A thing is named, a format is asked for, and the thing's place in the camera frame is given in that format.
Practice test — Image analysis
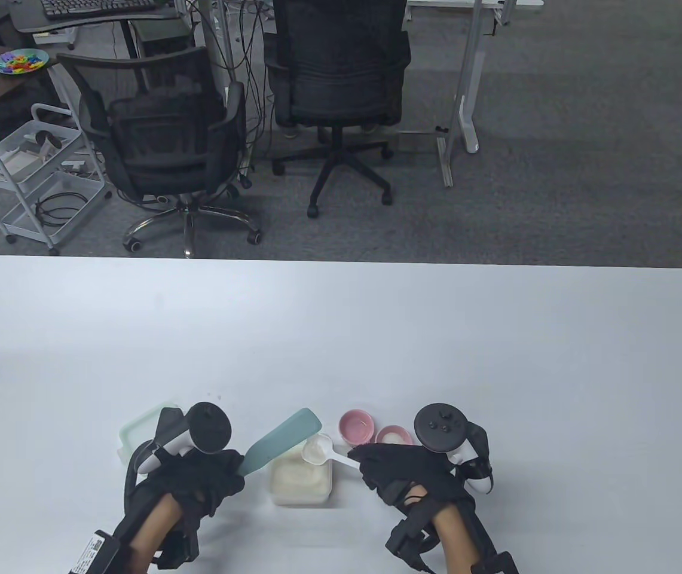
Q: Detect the black box with white label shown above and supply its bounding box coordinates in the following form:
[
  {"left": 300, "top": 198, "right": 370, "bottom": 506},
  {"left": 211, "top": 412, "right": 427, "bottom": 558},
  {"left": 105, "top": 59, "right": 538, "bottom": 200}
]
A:
[{"left": 69, "top": 529, "right": 120, "bottom": 574}]

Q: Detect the mint green container lid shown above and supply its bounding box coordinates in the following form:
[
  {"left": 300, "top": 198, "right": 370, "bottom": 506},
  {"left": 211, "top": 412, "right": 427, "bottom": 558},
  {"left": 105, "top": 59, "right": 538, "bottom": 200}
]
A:
[{"left": 118, "top": 404, "right": 171, "bottom": 467}]

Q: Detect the white desk frame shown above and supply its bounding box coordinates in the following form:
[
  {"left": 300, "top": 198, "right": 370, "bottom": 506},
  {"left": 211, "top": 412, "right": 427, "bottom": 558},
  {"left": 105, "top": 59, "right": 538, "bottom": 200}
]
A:
[{"left": 403, "top": 0, "right": 545, "bottom": 189}]

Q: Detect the black keyboard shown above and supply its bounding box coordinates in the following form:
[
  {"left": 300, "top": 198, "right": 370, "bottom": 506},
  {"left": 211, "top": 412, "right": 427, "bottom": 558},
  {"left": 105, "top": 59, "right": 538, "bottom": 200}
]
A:
[{"left": 41, "top": 0, "right": 165, "bottom": 20}]

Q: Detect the black padded office chair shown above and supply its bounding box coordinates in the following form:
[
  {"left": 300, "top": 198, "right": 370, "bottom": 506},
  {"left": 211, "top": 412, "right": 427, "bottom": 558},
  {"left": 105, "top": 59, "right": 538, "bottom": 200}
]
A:
[{"left": 263, "top": 0, "right": 412, "bottom": 219}]

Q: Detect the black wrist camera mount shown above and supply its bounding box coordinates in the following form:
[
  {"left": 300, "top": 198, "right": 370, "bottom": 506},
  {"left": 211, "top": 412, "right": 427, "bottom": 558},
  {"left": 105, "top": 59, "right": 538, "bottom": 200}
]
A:
[
  {"left": 384, "top": 508, "right": 437, "bottom": 566},
  {"left": 152, "top": 526, "right": 201, "bottom": 569}
]

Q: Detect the bundle of black cables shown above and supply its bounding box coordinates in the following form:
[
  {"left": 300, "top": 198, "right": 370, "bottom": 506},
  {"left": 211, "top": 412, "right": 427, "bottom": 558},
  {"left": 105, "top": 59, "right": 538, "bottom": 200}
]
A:
[{"left": 185, "top": 0, "right": 276, "bottom": 175}]

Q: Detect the mint green dessert spatula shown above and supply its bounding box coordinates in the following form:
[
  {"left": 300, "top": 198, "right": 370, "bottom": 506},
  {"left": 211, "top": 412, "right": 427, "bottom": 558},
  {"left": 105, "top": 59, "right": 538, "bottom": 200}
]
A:
[{"left": 238, "top": 408, "right": 322, "bottom": 479}]

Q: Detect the pile of colourful blocks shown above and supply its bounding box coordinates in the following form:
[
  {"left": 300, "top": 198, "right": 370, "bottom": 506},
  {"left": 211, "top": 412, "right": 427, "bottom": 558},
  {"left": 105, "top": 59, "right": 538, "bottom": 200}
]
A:
[{"left": 0, "top": 53, "right": 42, "bottom": 72}]

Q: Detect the small pink handled cup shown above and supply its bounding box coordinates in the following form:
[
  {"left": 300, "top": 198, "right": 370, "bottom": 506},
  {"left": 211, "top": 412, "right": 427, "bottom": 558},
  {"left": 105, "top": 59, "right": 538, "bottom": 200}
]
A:
[
  {"left": 339, "top": 410, "right": 376, "bottom": 448},
  {"left": 375, "top": 425, "right": 413, "bottom": 446}
]

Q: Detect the person's left forearm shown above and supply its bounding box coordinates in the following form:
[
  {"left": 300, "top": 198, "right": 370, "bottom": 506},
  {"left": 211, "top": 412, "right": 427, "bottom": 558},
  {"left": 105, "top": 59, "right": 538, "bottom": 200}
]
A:
[{"left": 126, "top": 496, "right": 183, "bottom": 569}]

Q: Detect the clear plastic sugar container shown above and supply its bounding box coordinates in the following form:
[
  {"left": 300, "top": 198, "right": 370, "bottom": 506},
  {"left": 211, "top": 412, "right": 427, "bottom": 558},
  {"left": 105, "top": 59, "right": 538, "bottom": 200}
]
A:
[{"left": 269, "top": 445, "right": 334, "bottom": 508}]

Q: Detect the person's right forearm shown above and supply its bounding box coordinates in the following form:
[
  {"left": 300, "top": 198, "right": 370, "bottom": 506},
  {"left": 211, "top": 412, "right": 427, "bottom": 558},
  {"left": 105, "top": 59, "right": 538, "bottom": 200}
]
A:
[{"left": 433, "top": 505, "right": 485, "bottom": 574}]

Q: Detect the person's right hand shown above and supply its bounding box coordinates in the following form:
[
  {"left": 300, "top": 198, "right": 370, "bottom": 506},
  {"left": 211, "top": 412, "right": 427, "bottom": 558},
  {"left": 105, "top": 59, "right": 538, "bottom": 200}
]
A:
[{"left": 356, "top": 444, "right": 473, "bottom": 514}]

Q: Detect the person's left hand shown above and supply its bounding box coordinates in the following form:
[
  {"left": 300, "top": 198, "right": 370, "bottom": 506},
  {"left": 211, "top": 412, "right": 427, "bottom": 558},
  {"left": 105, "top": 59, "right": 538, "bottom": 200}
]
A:
[{"left": 130, "top": 448, "right": 247, "bottom": 516}]

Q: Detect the black desk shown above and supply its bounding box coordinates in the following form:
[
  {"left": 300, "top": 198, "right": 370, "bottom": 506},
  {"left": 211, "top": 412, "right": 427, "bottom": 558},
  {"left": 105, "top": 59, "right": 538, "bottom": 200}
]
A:
[{"left": 9, "top": 0, "right": 198, "bottom": 60}]

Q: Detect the green plate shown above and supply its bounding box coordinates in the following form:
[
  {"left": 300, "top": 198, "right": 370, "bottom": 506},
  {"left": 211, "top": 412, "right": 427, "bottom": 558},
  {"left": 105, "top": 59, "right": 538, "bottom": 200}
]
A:
[{"left": 0, "top": 49, "right": 50, "bottom": 75}]

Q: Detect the black mesh office chair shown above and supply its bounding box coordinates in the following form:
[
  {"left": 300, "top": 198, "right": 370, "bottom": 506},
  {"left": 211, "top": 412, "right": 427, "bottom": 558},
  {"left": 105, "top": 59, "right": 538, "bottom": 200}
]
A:
[{"left": 56, "top": 47, "right": 262, "bottom": 259}]

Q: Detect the coiled black cable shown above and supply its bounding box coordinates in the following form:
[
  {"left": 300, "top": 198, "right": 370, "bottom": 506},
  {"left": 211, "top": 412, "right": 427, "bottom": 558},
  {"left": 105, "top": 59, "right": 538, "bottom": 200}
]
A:
[{"left": 35, "top": 193, "right": 87, "bottom": 228}]

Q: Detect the black computer tower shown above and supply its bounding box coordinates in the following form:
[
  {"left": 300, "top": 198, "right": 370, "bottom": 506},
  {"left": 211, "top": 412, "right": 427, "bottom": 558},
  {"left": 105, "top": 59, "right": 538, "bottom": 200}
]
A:
[{"left": 134, "top": 21, "right": 193, "bottom": 56}]

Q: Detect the white plastic coffee spoon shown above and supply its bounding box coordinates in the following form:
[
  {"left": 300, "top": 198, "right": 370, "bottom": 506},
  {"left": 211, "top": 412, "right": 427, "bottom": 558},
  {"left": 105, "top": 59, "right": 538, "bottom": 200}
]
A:
[{"left": 302, "top": 435, "right": 360, "bottom": 470}]

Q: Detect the white rolling cart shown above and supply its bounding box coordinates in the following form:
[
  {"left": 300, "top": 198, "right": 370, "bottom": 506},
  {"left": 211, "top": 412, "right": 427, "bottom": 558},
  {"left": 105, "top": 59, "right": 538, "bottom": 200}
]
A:
[{"left": 0, "top": 103, "right": 113, "bottom": 257}]

